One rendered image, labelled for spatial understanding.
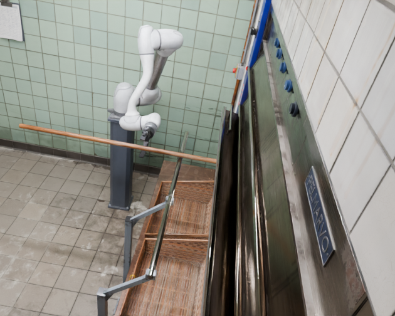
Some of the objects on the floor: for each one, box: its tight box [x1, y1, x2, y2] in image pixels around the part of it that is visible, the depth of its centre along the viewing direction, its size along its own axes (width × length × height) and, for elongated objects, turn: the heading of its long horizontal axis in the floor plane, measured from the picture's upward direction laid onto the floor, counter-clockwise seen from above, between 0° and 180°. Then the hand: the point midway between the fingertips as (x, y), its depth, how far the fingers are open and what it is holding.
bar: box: [97, 131, 189, 316], centre depth 231 cm, size 31×127×118 cm, turn 162°
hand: (142, 147), depth 221 cm, fingers open, 13 cm apart
